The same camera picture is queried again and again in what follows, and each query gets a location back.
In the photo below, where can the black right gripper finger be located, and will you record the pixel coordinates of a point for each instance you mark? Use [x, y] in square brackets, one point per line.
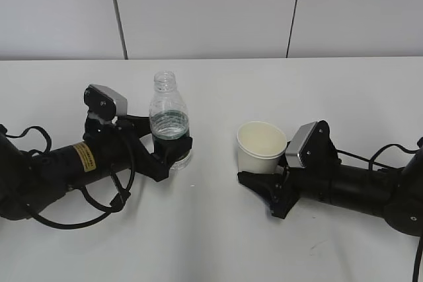
[267, 186]

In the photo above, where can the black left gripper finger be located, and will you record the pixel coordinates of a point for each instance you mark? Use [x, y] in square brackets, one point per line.
[156, 165]
[139, 125]

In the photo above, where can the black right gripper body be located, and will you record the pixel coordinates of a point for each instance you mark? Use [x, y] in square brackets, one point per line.
[292, 184]

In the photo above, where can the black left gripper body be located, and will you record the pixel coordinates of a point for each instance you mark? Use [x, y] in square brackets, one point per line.
[114, 148]

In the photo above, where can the clear green-label water bottle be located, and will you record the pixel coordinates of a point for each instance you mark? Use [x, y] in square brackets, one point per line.
[168, 113]

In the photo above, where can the white paper cup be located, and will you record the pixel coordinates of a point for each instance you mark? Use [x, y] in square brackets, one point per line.
[260, 146]

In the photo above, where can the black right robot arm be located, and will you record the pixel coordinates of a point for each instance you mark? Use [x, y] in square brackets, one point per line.
[393, 194]

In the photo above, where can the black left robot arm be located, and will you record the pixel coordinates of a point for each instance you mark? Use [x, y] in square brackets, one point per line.
[32, 180]

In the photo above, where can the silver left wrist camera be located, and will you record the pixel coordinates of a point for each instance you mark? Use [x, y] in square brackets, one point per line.
[104, 104]

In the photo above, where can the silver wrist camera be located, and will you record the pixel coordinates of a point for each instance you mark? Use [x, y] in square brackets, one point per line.
[104, 104]
[308, 146]

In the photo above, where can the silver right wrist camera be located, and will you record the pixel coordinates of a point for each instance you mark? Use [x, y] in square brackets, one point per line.
[308, 146]

